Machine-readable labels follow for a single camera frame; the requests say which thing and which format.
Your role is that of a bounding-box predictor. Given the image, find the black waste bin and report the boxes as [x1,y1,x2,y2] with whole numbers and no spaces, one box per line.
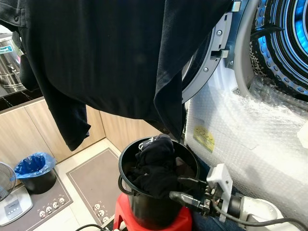
[20,169,57,195]

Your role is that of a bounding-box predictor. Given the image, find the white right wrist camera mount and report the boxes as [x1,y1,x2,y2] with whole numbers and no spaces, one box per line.
[206,163,234,223]

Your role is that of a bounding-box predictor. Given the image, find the black floor cable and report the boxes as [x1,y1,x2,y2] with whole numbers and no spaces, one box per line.
[76,223,115,231]

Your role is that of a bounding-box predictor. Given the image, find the black plastic bucket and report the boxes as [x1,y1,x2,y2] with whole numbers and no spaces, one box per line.
[117,137,201,230]

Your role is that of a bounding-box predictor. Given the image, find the wooden base cabinet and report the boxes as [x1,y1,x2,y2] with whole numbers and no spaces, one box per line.
[0,99,167,170]

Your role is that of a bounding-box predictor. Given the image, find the black long-sleeved shirt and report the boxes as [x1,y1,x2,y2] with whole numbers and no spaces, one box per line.
[0,0,235,152]

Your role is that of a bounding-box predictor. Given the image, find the red plastic stool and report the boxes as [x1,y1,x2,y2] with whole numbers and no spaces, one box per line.
[113,193,193,231]

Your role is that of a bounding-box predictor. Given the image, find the yellow warning sticker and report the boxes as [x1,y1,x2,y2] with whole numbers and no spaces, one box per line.
[193,126,216,153]

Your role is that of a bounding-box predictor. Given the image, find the white paper label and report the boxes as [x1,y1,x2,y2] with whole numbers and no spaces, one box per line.
[297,122,308,148]

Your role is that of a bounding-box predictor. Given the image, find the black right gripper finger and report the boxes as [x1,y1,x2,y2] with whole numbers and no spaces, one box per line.
[177,177,209,189]
[169,191,207,211]

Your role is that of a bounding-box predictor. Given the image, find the grey round washer door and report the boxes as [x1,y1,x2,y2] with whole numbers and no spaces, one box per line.
[181,0,242,104]

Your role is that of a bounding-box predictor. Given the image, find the leopard print cloth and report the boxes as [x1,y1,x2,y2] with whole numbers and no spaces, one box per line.
[249,44,271,78]

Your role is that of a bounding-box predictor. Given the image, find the white front-load washing machine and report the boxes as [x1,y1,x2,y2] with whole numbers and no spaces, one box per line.
[181,0,308,231]

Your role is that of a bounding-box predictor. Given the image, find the stainless steel urn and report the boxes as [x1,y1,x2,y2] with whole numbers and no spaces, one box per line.
[0,24,27,95]

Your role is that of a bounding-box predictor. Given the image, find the steel washer drum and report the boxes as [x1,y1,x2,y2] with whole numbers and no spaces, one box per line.
[250,0,308,96]

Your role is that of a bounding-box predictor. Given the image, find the clear bubble wrap sheet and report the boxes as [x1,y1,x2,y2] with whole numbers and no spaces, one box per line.
[185,76,308,227]

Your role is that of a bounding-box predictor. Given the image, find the white fan base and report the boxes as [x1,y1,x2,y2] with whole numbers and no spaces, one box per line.
[0,185,34,226]

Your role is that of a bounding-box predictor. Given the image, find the white floor fan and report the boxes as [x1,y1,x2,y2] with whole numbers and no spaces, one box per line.
[0,162,18,203]

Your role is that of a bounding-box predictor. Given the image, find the black clothes pile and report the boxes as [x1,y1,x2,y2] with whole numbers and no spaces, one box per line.
[126,135,196,199]

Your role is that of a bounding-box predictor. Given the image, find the blue bin bag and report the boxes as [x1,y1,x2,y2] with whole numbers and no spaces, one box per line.
[14,152,57,180]

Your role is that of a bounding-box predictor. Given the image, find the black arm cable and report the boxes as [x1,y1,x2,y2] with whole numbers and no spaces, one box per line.
[211,200,308,229]

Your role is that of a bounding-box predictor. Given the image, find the grey paw print mat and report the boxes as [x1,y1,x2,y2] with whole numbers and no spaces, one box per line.
[66,147,127,227]
[0,168,74,231]

